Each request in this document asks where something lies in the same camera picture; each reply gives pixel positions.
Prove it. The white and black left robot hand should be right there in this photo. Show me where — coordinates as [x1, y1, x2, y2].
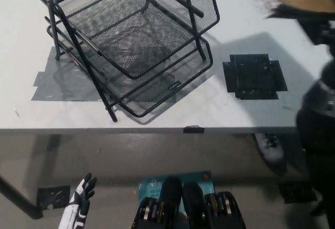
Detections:
[58, 171, 97, 229]

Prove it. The black mesh two-tier file tray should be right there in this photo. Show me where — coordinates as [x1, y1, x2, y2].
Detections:
[27, 0, 220, 125]

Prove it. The black floor tape patch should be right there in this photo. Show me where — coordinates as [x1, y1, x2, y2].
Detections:
[278, 181, 318, 204]
[36, 185, 71, 210]

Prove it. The black table leg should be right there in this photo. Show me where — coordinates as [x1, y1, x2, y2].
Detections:
[0, 176, 44, 220]

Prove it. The grey tape patch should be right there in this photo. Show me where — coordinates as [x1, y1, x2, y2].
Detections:
[30, 46, 178, 102]

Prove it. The white shoe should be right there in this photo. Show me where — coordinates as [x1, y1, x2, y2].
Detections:
[253, 133, 285, 163]

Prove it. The black square plate on table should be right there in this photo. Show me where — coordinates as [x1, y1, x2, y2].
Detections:
[221, 53, 288, 101]

